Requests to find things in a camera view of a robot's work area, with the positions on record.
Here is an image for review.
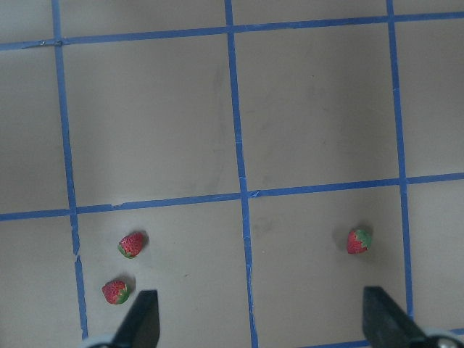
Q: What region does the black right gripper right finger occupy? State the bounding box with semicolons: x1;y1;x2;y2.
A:
362;286;427;348

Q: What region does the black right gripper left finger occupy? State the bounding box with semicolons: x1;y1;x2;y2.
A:
112;290;160;347

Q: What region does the red strawberry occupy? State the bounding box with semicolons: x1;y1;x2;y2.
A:
346;228;373;254
117;231;146;259
101;279;130;305

